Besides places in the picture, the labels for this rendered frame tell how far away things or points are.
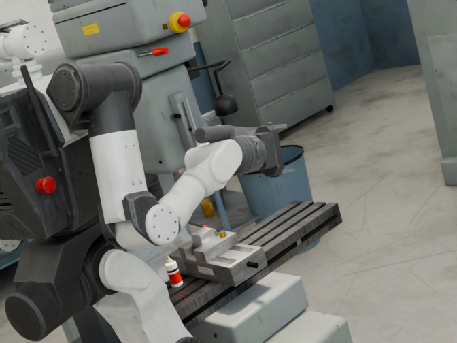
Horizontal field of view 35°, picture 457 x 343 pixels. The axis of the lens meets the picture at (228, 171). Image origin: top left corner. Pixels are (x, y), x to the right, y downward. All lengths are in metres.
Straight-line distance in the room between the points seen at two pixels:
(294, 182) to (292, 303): 2.25
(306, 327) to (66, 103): 1.34
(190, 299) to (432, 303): 1.79
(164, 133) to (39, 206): 0.92
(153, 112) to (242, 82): 5.28
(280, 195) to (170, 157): 2.40
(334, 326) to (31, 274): 1.15
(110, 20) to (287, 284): 1.02
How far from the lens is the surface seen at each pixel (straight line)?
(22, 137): 1.44
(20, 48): 1.54
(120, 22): 2.19
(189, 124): 2.31
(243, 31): 7.50
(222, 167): 1.52
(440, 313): 3.81
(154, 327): 1.74
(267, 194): 4.66
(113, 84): 1.38
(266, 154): 1.68
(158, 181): 2.85
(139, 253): 2.76
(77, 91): 1.34
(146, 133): 2.33
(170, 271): 2.49
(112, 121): 1.37
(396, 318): 3.84
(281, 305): 2.45
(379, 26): 9.92
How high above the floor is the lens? 1.88
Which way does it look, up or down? 15 degrees down
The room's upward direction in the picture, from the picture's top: 17 degrees counter-clockwise
